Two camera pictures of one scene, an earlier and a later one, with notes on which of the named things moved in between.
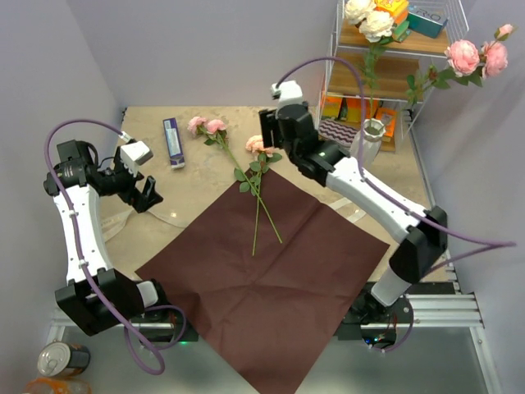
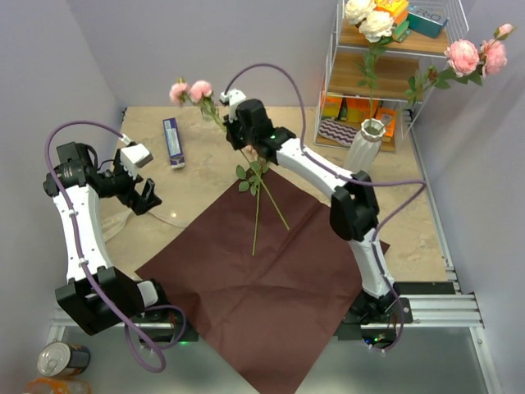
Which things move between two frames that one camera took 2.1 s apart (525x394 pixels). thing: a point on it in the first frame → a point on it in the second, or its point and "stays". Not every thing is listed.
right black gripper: (269, 122) → (230, 127)
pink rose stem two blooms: (216, 128) → (198, 91)
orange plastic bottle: (47, 385) stays
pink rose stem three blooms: (467, 64) stays
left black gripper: (143, 199) stays
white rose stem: (376, 26) stays
